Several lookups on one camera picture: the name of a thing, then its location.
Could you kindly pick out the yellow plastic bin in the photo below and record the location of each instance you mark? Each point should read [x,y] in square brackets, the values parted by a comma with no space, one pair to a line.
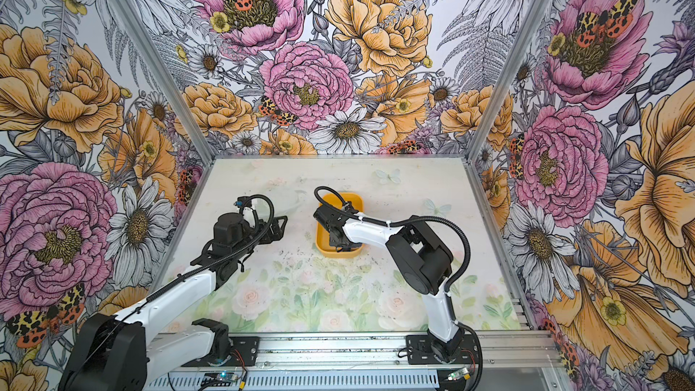
[323,243]

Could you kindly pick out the aluminium corner post right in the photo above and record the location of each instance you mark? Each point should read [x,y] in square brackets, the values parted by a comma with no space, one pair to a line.
[527,29]

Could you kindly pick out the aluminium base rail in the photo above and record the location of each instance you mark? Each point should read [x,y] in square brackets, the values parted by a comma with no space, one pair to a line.
[496,360]

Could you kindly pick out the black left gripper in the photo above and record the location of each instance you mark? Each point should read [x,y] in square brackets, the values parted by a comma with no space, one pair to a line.
[278,233]

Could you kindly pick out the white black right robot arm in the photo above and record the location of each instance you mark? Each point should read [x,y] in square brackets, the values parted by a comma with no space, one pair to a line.
[421,256]

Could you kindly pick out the aluminium corner post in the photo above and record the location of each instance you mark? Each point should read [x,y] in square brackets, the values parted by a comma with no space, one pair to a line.
[527,29]
[139,35]

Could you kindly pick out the aluminium corner post left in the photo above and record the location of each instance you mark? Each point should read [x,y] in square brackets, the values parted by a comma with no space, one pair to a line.
[139,35]

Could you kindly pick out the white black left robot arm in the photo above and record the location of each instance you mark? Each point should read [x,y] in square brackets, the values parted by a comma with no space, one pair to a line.
[128,349]

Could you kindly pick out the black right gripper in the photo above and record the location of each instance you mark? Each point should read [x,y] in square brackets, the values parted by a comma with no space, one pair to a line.
[336,243]

